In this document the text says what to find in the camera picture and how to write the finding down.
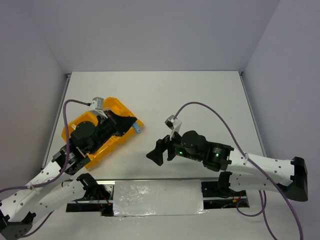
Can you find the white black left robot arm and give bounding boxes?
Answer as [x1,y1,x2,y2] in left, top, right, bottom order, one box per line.
[0,110,137,240]

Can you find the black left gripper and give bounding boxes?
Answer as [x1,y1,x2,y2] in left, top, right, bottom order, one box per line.
[88,109,137,155]

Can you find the silver foil covered panel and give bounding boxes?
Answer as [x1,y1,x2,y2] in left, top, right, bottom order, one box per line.
[113,179,206,217]

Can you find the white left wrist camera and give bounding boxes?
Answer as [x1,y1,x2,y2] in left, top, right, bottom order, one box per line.
[89,97,107,119]

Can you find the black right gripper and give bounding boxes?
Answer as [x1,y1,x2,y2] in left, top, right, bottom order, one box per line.
[146,125,203,165]

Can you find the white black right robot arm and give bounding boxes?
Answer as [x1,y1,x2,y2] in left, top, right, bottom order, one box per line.
[146,130,308,202]

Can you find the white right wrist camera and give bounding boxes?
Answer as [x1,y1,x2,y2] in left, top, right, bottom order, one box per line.
[164,115,182,140]

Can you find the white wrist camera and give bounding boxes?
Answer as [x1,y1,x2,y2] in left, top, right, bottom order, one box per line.
[164,115,182,140]
[89,97,107,119]

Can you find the blue highlighter pen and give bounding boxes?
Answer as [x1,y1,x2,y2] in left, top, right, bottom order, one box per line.
[132,122,141,134]

